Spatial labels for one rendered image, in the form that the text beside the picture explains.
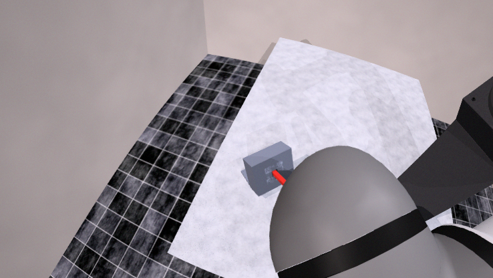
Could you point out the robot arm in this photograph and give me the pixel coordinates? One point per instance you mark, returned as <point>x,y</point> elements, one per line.
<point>342,193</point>

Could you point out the red rectangular peg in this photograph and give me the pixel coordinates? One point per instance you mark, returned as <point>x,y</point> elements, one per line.
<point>278,177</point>

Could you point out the dark grey panel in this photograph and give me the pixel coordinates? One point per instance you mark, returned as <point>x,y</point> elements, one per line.
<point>259,167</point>

